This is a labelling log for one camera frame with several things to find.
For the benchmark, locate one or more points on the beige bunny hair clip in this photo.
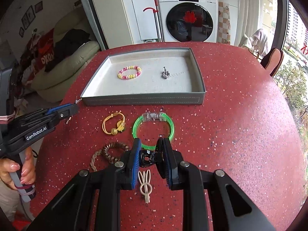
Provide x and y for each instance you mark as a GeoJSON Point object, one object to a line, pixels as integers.
{"type": "Point", "coordinates": [145, 186]}

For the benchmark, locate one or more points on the cream leather sofa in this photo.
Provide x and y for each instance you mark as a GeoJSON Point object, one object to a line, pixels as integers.
{"type": "Point", "coordinates": [53, 86]}

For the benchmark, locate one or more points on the pink cloth on chair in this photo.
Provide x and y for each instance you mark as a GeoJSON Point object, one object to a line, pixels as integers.
{"type": "Point", "coordinates": [261, 40]}

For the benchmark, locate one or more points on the checkered hanging towel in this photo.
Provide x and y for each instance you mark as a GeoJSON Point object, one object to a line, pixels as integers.
{"type": "Point", "coordinates": [224, 25]}

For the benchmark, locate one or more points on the white washing machine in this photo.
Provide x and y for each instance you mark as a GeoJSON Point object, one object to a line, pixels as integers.
{"type": "Point", "coordinates": [189, 20]}

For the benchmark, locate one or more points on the silver heart pendant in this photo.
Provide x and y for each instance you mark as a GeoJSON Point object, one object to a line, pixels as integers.
{"type": "Point", "coordinates": [165, 73]}

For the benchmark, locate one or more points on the green plastic bangle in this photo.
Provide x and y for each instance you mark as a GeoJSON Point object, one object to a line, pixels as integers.
{"type": "Point", "coordinates": [150, 125]}

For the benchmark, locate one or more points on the red printed cloth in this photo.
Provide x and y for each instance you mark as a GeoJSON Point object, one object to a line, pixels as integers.
{"type": "Point", "coordinates": [38, 53]}

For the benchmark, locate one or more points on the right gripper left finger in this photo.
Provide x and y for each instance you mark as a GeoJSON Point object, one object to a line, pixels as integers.
{"type": "Point", "coordinates": [129, 174]}

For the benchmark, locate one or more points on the brown wooden chair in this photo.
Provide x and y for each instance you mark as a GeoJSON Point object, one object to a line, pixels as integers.
{"type": "Point", "coordinates": [272, 61]}

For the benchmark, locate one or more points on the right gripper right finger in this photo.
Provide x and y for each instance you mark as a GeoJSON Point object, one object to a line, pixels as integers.
{"type": "Point", "coordinates": [167, 162]}

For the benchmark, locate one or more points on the black claw hair clip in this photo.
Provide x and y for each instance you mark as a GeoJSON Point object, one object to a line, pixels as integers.
{"type": "Point", "coordinates": [147, 158]}

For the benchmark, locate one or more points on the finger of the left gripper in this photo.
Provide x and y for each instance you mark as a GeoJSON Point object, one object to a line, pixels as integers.
{"type": "Point", "coordinates": [31, 127]}
{"type": "Point", "coordinates": [42, 116]}

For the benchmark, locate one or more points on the black clothing on sofa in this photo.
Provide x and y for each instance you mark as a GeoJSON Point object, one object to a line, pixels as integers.
{"type": "Point", "coordinates": [68, 45]}

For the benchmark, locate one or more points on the red handled mop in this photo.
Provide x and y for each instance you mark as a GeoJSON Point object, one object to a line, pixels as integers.
{"type": "Point", "coordinates": [156, 19]}

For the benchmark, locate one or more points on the white cabinet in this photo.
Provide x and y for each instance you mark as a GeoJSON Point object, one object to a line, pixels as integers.
{"type": "Point", "coordinates": [122, 22]}

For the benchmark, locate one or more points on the grey jewelry tray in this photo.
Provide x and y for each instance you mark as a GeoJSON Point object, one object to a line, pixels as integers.
{"type": "Point", "coordinates": [135, 78]}

